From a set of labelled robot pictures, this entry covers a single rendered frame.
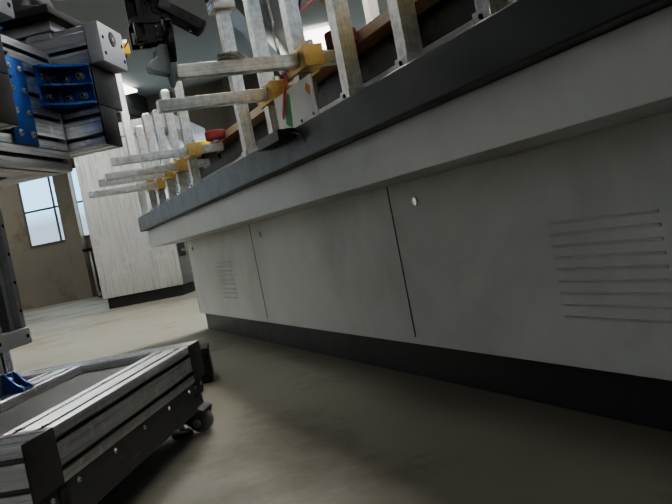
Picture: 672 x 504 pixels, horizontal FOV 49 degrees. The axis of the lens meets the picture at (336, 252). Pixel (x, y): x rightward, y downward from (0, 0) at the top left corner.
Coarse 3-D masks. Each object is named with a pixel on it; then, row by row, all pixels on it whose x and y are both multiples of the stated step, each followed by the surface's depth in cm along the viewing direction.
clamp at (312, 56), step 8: (304, 48) 169; (312, 48) 170; (320, 48) 171; (304, 56) 169; (312, 56) 170; (320, 56) 171; (304, 64) 170; (312, 64) 170; (320, 64) 171; (288, 72) 180; (296, 72) 175; (304, 72) 176; (312, 72) 178
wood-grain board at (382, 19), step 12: (420, 0) 153; (432, 0) 155; (384, 12) 166; (420, 12) 163; (372, 24) 172; (384, 24) 167; (360, 36) 178; (372, 36) 176; (384, 36) 178; (360, 48) 186; (324, 72) 206; (288, 84) 225; (252, 120) 264; (228, 132) 290
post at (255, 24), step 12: (252, 0) 199; (252, 12) 199; (252, 24) 199; (252, 36) 200; (264, 36) 200; (252, 48) 202; (264, 48) 200; (264, 72) 200; (264, 84) 199; (264, 108) 202; (276, 120) 200
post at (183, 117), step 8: (176, 88) 291; (176, 96) 290; (184, 96) 292; (184, 112) 291; (184, 120) 291; (184, 128) 291; (184, 136) 291; (192, 136) 292; (184, 144) 293; (192, 160) 292; (192, 168) 292; (192, 176) 292; (200, 176) 293
